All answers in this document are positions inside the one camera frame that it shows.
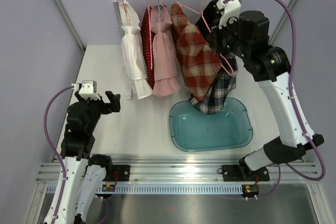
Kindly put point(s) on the aluminium mounting rail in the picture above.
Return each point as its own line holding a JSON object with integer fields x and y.
{"x": 203, "y": 170}

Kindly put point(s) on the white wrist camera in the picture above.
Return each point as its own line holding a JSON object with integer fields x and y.
{"x": 88, "y": 90}
{"x": 227, "y": 10}

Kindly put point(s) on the white slotted cable duct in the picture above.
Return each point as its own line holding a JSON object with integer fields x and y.
{"x": 164, "y": 189}

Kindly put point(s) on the pink hanger of red garment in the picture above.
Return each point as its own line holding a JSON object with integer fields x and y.
{"x": 150, "y": 35}

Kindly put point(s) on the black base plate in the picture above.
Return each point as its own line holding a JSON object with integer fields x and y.
{"x": 233, "y": 173}
{"x": 119, "y": 172}

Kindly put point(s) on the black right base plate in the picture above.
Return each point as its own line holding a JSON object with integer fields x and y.
{"x": 233, "y": 173}

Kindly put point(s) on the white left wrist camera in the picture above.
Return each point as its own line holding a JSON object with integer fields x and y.
{"x": 88, "y": 90}

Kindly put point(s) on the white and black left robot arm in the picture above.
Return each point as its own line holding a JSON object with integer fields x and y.
{"x": 81, "y": 172}

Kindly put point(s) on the red plaid skirt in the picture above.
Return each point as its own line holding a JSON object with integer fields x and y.
{"x": 198, "y": 62}

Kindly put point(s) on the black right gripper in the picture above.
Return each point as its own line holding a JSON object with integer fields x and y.
{"x": 215, "y": 36}

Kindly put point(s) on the pink wire hanger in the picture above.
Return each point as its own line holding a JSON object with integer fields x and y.
{"x": 203, "y": 16}

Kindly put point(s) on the teal plastic basin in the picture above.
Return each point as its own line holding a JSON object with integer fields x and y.
{"x": 193, "y": 131}

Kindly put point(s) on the red dotted garment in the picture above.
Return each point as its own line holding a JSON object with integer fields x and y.
{"x": 146, "y": 48}

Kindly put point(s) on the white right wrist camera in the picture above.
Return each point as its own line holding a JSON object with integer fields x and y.
{"x": 227, "y": 10}

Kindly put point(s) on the navy plaid skirt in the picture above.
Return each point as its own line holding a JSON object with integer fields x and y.
{"x": 218, "y": 90}

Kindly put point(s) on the white dress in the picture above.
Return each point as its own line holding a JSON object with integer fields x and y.
{"x": 132, "y": 51}

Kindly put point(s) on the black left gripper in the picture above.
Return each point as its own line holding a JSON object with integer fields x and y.
{"x": 114, "y": 105}

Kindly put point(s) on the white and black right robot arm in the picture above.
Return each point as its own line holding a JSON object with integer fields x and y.
{"x": 246, "y": 37}

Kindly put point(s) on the pink ruffled dress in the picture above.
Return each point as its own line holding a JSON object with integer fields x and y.
{"x": 164, "y": 54}

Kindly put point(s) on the blue hanger of pink dress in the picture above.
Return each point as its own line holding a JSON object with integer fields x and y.
{"x": 158, "y": 3}

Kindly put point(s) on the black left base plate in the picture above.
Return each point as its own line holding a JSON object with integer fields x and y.
{"x": 119, "y": 172}

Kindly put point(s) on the pink hanger of white dress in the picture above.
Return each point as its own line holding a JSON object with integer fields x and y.
{"x": 126, "y": 13}

